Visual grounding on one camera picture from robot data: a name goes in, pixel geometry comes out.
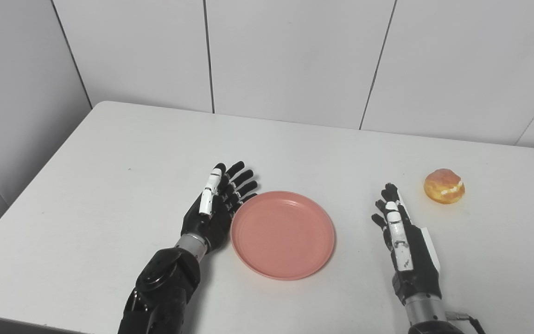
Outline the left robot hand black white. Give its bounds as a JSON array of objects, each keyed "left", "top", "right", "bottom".
[{"left": 181, "top": 161, "right": 258, "bottom": 253}]

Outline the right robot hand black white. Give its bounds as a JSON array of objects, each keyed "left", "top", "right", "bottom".
[{"left": 372, "top": 183, "right": 443, "bottom": 305}]

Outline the cream puff pastry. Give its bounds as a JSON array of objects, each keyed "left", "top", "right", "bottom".
[{"left": 423, "top": 168, "right": 465, "bottom": 205}]

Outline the pink round plate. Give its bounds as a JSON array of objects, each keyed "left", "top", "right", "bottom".
[{"left": 230, "top": 191, "right": 336, "bottom": 281}]

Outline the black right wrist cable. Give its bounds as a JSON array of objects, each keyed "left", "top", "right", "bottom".
[{"left": 445, "top": 312, "right": 487, "bottom": 334}]

